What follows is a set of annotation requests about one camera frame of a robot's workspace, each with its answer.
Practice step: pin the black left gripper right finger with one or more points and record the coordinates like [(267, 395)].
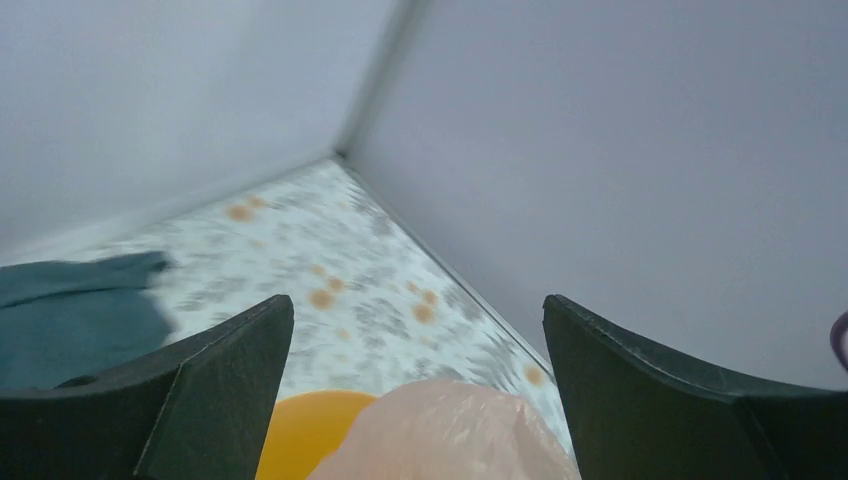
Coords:
[(637, 409)]

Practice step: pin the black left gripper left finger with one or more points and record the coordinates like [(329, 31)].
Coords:
[(198, 408)]

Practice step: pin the yellow plastic trash bin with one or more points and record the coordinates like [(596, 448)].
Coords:
[(305, 428)]

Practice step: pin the pink plastic trash bag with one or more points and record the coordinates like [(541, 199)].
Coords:
[(448, 430)]

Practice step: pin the grey-green crumpled cloth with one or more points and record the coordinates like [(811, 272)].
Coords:
[(61, 320)]

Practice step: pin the floral patterned table cloth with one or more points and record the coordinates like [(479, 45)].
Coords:
[(373, 310)]

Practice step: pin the aluminium frame post right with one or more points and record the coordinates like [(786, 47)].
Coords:
[(399, 33)]

